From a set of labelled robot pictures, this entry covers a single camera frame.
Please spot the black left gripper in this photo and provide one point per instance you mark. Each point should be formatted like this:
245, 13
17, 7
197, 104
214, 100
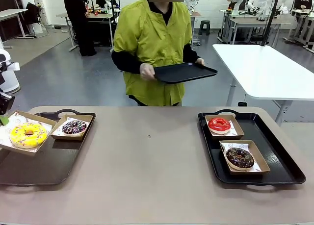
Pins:
6, 103

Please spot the white smiley print paper liner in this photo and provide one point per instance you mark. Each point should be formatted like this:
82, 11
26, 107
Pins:
6, 136
235, 132
57, 131
227, 146

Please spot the yellow sprinkled donut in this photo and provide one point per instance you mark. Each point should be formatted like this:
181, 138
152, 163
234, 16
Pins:
17, 139

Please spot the brown cardboard food box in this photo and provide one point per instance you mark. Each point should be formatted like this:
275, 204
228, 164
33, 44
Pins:
228, 137
66, 137
29, 152
247, 173

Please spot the dark purple drizzled donut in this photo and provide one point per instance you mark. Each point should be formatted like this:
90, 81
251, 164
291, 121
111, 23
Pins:
67, 129

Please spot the red glazed donut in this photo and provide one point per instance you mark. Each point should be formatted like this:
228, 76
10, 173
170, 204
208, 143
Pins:
213, 127

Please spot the chocolate donut with orange sprinkles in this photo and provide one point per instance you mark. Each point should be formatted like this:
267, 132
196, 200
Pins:
231, 158

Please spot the person's right forearm black sleeve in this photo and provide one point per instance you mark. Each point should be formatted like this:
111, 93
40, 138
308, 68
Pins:
125, 62

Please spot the person's left forearm black sleeve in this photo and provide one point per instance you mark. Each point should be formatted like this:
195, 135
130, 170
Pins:
190, 54

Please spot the brown plastic serving tray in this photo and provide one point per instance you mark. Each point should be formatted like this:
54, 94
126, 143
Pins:
36, 166

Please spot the person's right gloved hand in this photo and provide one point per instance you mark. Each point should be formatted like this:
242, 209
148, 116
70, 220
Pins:
147, 71

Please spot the person's left gloved hand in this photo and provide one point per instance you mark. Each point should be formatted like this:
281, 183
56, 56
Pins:
201, 61

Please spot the grey background table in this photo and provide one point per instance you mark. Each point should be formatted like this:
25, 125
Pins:
12, 13

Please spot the black backpack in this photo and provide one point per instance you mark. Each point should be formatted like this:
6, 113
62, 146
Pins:
33, 14

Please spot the standing person in black clothes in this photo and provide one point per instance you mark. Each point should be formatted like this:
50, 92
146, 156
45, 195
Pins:
81, 26

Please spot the grey desk with metal legs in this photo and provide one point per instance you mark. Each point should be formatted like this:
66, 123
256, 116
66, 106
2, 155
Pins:
98, 15

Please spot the person in yellow-green jacket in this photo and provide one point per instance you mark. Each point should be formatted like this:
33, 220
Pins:
152, 38

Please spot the grey plastic stool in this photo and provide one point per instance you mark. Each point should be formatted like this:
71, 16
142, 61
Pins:
204, 26

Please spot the person in dark top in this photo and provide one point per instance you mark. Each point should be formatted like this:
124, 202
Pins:
243, 4

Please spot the white table with metal legs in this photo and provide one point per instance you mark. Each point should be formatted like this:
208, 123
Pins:
265, 70

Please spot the long grey workbench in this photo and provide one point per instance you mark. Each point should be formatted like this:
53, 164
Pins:
255, 21

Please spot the black vertical pole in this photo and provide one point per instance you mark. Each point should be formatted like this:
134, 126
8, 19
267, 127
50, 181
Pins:
269, 26

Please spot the person in black printed shirt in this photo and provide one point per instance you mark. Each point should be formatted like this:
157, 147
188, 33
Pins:
305, 0

